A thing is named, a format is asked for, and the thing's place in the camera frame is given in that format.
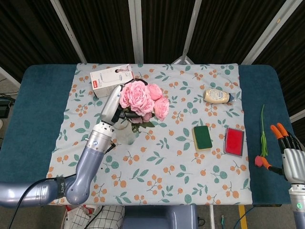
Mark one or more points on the orange fruit print tablecloth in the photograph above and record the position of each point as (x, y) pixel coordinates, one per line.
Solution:
(171, 167)

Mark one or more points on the black power strip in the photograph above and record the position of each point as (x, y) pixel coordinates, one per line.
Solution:
(267, 205)

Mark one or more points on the red tulip green stem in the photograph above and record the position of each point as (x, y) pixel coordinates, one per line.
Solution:
(263, 140)

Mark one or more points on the cream squeeze sauce bottle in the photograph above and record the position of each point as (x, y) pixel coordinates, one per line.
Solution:
(216, 96)

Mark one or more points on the yellow green scouring sponge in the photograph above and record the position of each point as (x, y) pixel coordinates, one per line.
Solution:
(202, 138)

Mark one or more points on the black electronic box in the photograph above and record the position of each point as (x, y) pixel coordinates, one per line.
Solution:
(4, 107)

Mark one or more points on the clear textured glass vase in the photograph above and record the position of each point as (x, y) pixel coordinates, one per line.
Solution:
(127, 138)

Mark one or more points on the teal table cover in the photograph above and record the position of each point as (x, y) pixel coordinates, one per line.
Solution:
(31, 119)

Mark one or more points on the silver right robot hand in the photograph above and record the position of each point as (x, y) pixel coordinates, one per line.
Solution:
(294, 159)

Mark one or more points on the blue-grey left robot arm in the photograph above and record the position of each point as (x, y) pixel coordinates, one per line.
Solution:
(93, 152)

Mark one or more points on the white black checkered bag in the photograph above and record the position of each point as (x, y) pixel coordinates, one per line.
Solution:
(104, 218)

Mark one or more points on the blue-grey robot torso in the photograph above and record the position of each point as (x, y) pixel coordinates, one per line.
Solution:
(159, 217)

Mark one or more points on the red ink pad case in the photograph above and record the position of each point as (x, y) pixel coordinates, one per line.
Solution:
(234, 142)

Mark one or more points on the white cardboard product box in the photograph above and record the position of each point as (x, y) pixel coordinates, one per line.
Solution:
(104, 81)

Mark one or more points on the white metal frame post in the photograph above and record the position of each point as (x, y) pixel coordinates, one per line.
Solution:
(267, 35)
(191, 31)
(136, 31)
(69, 33)

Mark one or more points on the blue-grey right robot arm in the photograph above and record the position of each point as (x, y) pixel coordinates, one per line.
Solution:
(299, 207)

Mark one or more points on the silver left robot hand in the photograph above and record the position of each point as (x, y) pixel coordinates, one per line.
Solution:
(110, 105)

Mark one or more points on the pink rose bouquet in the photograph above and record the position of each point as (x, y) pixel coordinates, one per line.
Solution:
(137, 97)

